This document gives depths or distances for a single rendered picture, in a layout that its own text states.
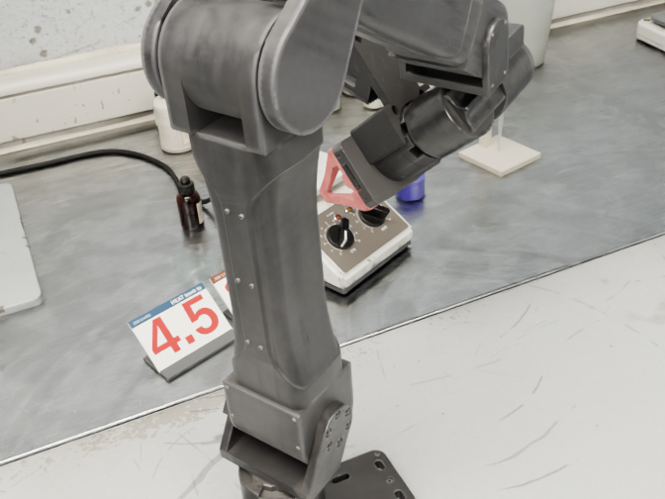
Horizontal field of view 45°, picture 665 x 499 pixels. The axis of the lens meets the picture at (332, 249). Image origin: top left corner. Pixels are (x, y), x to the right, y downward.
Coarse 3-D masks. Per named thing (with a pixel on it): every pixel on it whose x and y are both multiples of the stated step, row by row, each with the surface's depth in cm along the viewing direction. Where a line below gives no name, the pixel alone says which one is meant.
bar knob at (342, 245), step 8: (336, 224) 90; (344, 224) 88; (328, 232) 89; (336, 232) 89; (344, 232) 87; (328, 240) 88; (336, 240) 88; (344, 240) 87; (352, 240) 89; (344, 248) 88
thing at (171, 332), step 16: (192, 304) 83; (208, 304) 84; (160, 320) 81; (176, 320) 82; (192, 320) 83; (208, 320) 83; (144, 336) 80; (160, 336) 80; (176, 336) 81; (192, 336) 82; (160, 352) 80; (176, 352) 80
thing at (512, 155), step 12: (480, 144) 114; (492, 144) 114; (504, 144) 114; (516, 144) 114; (468, 156) 112; (480, 156) 111; (492, 156) 111; (504, 156) 111; (516, 156) 111; (528, 156) 111; (492, 168) 109; (504, 168) 108; (516, 168) 109
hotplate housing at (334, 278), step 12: (336, 192) 93; (348, 192) 93; (324, 204) 91; (408, 228) 94; (396, 240) 92; (408, 240) 94; (324, 252) 87; (384, 252) 91; (396, 252) 94; (324, 264) 87; (360, 264) 89; (372, 264) 90; (324, 276) 88; (336, 276) 87; (348, 276) 87; (360, 276) 89; (336, 288) 88; (348, 288) 88
